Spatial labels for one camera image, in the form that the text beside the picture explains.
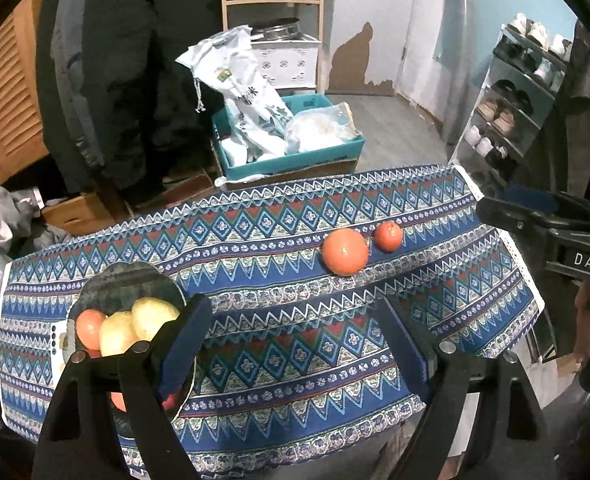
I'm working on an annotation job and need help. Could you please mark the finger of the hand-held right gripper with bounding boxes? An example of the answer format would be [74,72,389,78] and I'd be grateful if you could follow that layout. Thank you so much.
[476,197,556,235]
[495,184,590,217]

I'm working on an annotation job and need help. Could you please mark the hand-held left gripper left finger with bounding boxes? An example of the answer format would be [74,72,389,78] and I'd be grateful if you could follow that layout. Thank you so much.
[30,294,213,480]

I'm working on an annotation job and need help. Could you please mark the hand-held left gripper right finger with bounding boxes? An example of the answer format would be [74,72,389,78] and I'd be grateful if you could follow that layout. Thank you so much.
[372,297,558,480]

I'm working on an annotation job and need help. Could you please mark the scalloped glass bowl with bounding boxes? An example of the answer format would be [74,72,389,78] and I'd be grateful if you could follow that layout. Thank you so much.
[62,261,196,421]

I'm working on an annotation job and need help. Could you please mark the large orange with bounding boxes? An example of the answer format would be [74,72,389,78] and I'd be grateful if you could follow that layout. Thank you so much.
[75,309,107,350]
[322,228,369,276]

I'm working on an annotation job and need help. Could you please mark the small reddish orange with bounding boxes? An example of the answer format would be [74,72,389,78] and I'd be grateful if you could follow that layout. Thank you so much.
[373,221,404,253]

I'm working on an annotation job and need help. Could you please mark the group of shoes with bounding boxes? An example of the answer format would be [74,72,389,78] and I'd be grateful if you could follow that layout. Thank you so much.
[464,12,573,171]

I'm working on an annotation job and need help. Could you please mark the black jacket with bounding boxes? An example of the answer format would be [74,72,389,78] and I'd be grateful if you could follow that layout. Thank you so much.
[545,19,590,203]

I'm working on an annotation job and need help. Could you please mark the grey shoe rack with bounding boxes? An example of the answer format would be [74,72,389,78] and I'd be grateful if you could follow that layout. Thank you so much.
[450,12,576,187]

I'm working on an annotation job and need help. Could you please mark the white paper card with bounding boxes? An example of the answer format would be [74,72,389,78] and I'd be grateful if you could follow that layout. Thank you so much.
[50,321,72,367]

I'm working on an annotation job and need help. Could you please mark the blue patterned tablecloth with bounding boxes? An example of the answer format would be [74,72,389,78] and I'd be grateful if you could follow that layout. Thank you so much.
[0,162,546,478]

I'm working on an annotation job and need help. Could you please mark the wooden crate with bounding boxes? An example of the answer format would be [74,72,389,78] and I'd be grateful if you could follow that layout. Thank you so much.
[40,192,117,237]

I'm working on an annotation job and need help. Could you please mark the white door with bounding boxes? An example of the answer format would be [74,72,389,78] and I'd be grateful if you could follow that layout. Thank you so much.
[399,0,470,113]

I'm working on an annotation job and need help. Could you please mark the clear plastic bag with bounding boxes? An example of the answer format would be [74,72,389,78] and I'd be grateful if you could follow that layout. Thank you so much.
[285,102,364,154]

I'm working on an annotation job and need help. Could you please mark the teal cardboard box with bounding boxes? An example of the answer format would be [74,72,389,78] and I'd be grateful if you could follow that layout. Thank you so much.
[212,94,366,182]

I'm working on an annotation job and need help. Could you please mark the white plastic basket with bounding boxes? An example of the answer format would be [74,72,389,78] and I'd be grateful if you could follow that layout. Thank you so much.
[252,35,322,94]

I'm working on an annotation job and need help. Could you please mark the wooden shelf unit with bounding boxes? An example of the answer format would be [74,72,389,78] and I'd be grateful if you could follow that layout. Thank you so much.
[220,0,326,97]

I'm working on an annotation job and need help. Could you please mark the white printed plastic bag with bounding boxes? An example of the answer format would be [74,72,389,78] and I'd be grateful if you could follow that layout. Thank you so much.
[176,25,296,159]

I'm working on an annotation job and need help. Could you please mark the dark hanging coats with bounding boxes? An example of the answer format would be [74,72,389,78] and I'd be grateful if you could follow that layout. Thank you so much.
[35,0,226,202]

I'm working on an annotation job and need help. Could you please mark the round metal pan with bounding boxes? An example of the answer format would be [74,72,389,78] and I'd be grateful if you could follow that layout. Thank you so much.
[250,17,302,42]

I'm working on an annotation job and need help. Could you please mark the wooden louvred door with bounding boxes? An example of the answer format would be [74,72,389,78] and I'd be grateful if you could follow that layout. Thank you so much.
[0,0,61,196]

